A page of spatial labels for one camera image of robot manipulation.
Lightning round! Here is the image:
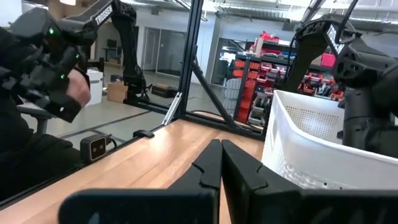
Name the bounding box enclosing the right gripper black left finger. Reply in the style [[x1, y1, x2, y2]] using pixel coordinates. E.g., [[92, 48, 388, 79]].
[[58, 138, 224, 224]]

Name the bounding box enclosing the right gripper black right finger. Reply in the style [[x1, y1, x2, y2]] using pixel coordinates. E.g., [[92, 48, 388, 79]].
[[221, 139, 398, 224]]

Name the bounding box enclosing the white perforated plastic basket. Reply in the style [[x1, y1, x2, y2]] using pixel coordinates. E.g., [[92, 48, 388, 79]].
[[261, 89, 398, 190]]

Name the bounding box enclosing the black floor case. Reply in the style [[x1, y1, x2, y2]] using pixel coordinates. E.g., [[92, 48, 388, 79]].
[[150, 83, 179, 99]]

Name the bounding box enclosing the shelf with orange bins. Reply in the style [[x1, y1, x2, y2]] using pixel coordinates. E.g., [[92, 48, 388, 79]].
[[232, 30, 346, 127]]

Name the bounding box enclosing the brown cardboard box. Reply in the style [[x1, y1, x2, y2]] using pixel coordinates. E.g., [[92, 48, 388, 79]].
[[106, 81, 129, 104]]

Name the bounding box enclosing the white box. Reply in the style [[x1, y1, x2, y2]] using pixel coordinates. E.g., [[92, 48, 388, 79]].
[[85, 68, 104, 107]]

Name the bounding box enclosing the person's hand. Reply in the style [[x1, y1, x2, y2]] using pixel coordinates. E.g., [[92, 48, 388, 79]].
[[65, 68, 93, 108]]

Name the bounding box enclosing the person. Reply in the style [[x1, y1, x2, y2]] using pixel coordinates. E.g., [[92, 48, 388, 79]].
[[0, 26, 83, 203]]

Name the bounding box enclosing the grey chair armrest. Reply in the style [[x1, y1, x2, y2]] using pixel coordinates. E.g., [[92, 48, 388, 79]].
[[16, 105, 56, 135]]

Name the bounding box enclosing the black cable clip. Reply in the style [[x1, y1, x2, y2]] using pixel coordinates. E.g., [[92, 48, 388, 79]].
[[132, 129, 155, 139]]

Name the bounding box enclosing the black horizontal frame rail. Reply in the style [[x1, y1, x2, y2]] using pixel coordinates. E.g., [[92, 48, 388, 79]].
[[123, 98, 266, 141]]

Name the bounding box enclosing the silver angled bracket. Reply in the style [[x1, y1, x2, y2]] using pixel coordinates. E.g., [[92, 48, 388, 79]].
[[161, 91, 183, 126]]

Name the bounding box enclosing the black table-level camera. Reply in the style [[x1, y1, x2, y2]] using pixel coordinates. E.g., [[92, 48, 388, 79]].
[[80, 134, 109, 164]]

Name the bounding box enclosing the black diagonal frame brace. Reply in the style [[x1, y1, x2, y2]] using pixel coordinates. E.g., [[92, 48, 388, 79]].
[[190, 57, 238, 129]]

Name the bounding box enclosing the black frame post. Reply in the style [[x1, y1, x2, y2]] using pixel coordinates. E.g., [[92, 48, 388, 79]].
[[177, 0, 205, 121]]

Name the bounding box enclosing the black leader arm handle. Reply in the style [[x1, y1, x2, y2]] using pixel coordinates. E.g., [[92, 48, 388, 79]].
[[0, 6, 98, 124]]

